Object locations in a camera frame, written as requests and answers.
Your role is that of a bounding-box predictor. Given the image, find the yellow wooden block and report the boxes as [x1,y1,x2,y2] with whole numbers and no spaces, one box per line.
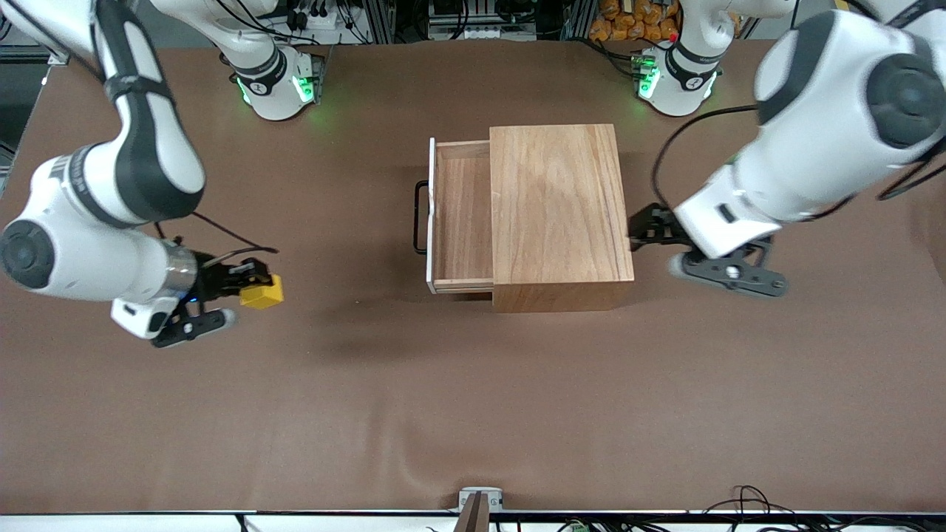
[239,273,285,310]

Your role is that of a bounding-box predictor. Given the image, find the black metal drawer handle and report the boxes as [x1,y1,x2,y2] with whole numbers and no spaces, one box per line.
[413,180,432,256]

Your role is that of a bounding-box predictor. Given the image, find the wooden drawer with white front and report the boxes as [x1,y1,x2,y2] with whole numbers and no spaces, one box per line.
[426,137,495,295]

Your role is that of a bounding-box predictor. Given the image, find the light wooden cabinet box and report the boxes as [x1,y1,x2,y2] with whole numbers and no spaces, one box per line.
[489,124,636,313]

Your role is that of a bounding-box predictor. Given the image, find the brown table cover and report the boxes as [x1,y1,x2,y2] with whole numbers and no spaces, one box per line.
[0,38,946,515]

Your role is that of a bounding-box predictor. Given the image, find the orange objects pile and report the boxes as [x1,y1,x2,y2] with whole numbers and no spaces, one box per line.
[589,0,681,43]

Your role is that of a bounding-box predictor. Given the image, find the white power strip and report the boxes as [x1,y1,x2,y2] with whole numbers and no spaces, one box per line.
[285,4,350,35]

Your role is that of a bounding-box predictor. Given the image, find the grey equipment rack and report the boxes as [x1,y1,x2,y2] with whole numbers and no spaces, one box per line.
[427,0,539,42]

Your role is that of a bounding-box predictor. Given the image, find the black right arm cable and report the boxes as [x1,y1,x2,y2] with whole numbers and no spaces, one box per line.
[152,211,281,258]

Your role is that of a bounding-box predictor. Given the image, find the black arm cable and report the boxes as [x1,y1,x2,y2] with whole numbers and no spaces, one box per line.
[650,103,762,216]
[152,211,281,258]

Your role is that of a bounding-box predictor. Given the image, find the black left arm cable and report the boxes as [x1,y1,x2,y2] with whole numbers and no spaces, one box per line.
[650,103,762,216]

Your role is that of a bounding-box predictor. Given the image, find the black loose cables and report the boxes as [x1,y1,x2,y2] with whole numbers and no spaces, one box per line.
[702,485,946,532]

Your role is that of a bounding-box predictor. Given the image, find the aluminium frame profile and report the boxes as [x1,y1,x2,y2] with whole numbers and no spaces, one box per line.
[0,22,75,66]

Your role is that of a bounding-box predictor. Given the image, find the grey bracket mount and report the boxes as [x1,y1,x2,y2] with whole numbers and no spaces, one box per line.
[458,486,504,532]

